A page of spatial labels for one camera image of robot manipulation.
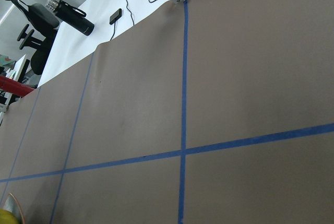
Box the red cylinder object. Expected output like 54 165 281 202
0 75 34 97

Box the black water bottle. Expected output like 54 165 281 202
46 0 94 36

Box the grey square plate orange rim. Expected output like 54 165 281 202
3 193 26 224

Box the small black puck device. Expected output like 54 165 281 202
109 8 123 25

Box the black office chair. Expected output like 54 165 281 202
5 0 60 75

